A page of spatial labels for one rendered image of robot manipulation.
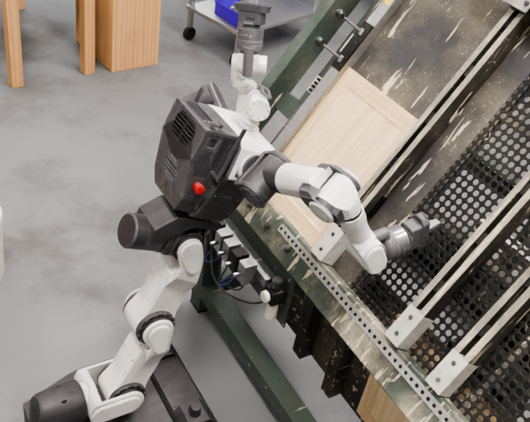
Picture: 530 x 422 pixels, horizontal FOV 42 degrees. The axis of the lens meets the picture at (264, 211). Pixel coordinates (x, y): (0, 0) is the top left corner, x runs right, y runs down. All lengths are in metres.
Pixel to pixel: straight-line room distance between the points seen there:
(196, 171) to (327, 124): 0.73
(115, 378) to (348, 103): 1.31
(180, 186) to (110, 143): 2.48
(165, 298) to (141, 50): 3.28
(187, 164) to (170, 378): 1.12
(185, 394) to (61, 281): 1.01
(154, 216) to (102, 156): 2.23
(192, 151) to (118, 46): 3.35
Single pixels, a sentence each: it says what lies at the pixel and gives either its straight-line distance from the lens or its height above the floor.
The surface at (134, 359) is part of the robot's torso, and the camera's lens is 2.54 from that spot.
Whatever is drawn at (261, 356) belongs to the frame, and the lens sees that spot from 2.98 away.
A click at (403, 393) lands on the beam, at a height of 0.85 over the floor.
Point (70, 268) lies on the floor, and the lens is 3.57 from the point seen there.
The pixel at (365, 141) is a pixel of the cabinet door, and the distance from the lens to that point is 2.44.
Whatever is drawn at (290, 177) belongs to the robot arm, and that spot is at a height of 1.40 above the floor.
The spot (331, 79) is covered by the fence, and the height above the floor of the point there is 1.31.
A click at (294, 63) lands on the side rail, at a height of 1.26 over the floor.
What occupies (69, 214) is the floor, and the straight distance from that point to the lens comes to 3.89.
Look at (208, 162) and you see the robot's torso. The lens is 2.00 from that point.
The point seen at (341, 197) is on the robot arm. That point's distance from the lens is 1.73.
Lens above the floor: 2.41
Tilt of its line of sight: 37 degrees down
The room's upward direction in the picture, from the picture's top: 11 degrees clockwise
